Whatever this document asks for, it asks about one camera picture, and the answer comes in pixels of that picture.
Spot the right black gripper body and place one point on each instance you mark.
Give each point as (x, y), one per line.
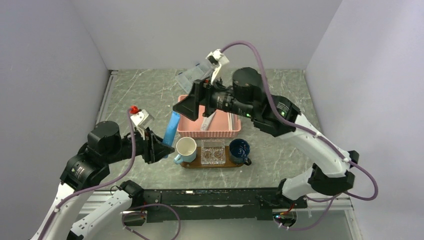
(221, 97)

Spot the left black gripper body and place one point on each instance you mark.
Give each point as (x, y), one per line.
(146, 147)

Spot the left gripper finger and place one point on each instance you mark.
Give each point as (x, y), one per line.
(155, 139)
(161, 151)

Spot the blue toothpaste tube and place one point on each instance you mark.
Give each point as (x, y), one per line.
(171, 129)

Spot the pink plastic basket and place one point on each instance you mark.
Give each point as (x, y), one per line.
(218, 128)

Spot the white toothpaste tube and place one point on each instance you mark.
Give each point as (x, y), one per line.
(207, 121)

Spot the light blue mug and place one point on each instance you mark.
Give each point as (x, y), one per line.
(186, 149)

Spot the clear acrylic toothbrush holder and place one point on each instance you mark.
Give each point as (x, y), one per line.
(213, 152)

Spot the dark blue mug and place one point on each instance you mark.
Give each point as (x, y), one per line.
(239, 150)

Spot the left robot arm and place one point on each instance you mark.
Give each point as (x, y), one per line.
(61, 221)

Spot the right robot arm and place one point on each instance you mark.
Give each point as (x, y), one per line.
(330, 173)

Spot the white toothbrush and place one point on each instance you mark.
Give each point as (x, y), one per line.
(231, 123)

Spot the pink toothbrush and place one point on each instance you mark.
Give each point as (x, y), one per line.
(236, 122)

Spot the oval wooden tray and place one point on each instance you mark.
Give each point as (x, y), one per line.
(196, 164)

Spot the clear plastic box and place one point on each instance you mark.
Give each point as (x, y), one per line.
(186, 78)

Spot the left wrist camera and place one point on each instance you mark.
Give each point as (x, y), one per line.
(141, 119)

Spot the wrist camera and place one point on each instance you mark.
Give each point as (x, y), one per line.
(218, 60)
(141, 119)

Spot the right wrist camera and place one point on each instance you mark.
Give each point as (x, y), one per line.
(218, 60)

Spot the aluminium side rail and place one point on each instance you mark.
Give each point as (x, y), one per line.
(97, 122)

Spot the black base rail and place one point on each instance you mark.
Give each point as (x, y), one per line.
(214, 204)

